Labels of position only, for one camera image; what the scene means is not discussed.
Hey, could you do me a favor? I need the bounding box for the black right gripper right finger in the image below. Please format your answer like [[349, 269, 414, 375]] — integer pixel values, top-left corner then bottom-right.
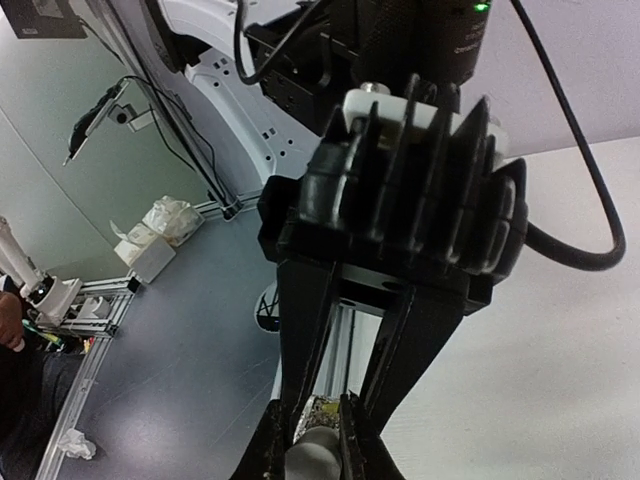
[[339, 393, 404, 480]]

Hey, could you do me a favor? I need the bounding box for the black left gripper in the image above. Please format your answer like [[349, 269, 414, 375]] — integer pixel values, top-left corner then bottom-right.
[[258, 176, 494, 440]]

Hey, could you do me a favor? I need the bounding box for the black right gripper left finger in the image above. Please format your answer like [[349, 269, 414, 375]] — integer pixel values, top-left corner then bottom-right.
[[232, 399, 286, 480]]

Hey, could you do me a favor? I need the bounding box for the small nail polish bottle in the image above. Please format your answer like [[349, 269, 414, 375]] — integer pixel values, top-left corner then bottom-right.
[[294, 395, 340, 438]]

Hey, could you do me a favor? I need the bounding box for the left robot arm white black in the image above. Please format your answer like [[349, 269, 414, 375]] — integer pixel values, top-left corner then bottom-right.
[[145, 1, 518, 436]]

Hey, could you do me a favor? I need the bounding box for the white tissue box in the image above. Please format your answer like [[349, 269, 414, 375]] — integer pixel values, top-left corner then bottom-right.
[[110, 221, 176, 284]]

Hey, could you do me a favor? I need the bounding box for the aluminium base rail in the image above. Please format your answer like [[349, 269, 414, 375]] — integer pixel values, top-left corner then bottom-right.
[[313, 305, 382, 398]]

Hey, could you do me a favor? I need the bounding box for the aluminium frame profile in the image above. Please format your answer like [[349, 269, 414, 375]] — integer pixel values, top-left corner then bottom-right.
[[36, 275, 140, 479]]

